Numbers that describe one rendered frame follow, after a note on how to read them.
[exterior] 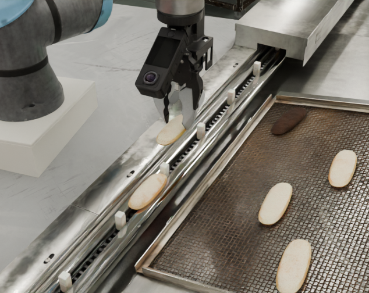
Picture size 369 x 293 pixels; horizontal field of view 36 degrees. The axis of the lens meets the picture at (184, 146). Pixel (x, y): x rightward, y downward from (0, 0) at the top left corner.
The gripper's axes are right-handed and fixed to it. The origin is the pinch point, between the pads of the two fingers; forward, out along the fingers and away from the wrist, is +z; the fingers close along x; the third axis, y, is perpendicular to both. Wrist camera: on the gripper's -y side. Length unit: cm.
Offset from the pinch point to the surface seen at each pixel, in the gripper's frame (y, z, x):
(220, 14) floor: 236, 94, 101
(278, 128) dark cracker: 10.9, 3.1, -15.2
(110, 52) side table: 34, 12, 38
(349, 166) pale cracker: 2.7, 0.3, -29.9
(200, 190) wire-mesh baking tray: -9.0, 4.6, -9.8
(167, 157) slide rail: 0.2, 8.7, 1.8
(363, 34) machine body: 75, 12, -16
